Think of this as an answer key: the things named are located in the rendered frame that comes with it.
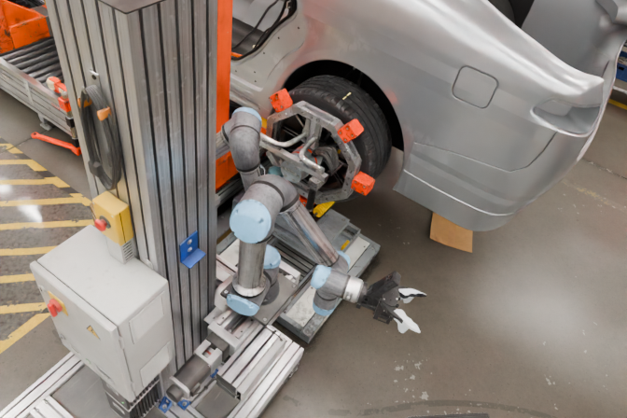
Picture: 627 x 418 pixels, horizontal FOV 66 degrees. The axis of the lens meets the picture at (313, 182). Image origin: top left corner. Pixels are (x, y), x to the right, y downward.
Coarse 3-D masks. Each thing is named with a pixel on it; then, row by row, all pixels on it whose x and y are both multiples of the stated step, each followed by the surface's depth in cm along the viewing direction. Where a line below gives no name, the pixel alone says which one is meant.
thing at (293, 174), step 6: (294, 150) 243; (312, 150) 241; (306, 156) 237; (312, 156) 239; (318, 156) 243; (282, 162) 237; (288, 162) 234; (318, 162) 244; (282, 168) 239; (288, 168) 236; (294, 168) 234; (288, 174) 239; (294, 174) 237; (300, 174) 234; (306, 174) 239; (288, 180) 241; (294, 180) 239
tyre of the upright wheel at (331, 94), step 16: (320, 80) 245; (336, 80) 243; (304, 96) 237; (320, 96) 232; (336, 96) 232; (352, 96) 235; (368, 96) 240; (272, 112) 255; (336, 112) 231; (352, 112) 229; (368, 112) 235; (368, 128) 233; (384, 128) 243; (368, 144) 231; (384, 144) 243; (368, 160) 235; (384, 160) 249
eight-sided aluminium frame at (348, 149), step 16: (288, 112) 237; (304, 112) 231; (320, 112) 231; (272, 128) 250; (336, 128) 225; (352, 144) 231; (272, 160) 263; (352, 160) 230; (352, 176) 235; (304, 192) 262; (320, 192) 263; (336, 192) 250; (352, 192) 248
